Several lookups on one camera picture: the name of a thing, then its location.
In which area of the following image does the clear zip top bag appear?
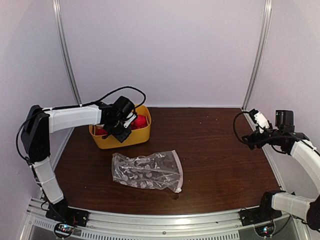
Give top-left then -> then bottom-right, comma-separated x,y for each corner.
111,150 -> 184,194

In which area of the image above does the aluminium frame post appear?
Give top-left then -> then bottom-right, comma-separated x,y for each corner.
241,0 -> 273,110
52,0 -> 82,104

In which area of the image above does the left black cable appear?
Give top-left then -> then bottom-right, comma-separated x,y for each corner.
94,86 -> 147,111

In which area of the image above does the left circuit board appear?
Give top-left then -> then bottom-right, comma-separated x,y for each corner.
53,223 -> 75,238

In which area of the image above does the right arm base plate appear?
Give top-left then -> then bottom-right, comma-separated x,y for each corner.
238,207 -> 283,227

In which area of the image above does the circuit board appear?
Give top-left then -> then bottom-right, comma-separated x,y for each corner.
254,223 -> 275,238
53,223 -> 75,238

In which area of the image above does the right aluminium frame post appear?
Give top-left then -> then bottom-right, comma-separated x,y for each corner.
241,0 -> 273,110

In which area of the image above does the right circuit board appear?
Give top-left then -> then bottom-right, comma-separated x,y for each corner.
254,223 -> 275,238

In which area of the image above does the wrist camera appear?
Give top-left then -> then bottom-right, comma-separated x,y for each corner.
123,112 -> 138,129
249,108 -> 271,134

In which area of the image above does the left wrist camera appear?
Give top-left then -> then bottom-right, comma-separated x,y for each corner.
123,112 -> 138,129

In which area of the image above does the red plush apple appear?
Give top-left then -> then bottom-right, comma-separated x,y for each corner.
130,115 -> 148,130

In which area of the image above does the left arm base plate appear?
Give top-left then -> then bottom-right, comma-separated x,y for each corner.
45,204 -> 89,227

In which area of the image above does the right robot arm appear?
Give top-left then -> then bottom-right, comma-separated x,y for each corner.
236,108 -> 320,231

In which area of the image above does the right black cable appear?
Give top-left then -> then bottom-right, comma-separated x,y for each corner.
232,111 -> 253,146

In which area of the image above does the yellow plastic basket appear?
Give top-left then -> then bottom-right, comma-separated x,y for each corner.
89,105 -> 152,150

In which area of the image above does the left aluminium frame post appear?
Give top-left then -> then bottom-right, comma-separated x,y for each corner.
52,0 -> 82,104

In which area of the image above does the front aluminium rail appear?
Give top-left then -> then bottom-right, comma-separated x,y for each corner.
17,198 -> 311,240

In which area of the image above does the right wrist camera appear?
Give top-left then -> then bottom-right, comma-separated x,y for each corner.
249,108 -> 271,134

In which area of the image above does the red plush tomato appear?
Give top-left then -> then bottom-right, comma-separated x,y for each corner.
95,128 -> 108,136

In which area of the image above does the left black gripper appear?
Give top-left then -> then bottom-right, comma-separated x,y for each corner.
105,118 -> 132,143

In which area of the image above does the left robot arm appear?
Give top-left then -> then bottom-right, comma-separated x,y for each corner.
18,96 -> 138,222

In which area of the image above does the black cable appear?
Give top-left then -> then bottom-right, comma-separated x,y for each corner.
232,111 -> 253,146
94,86 -> 147,111

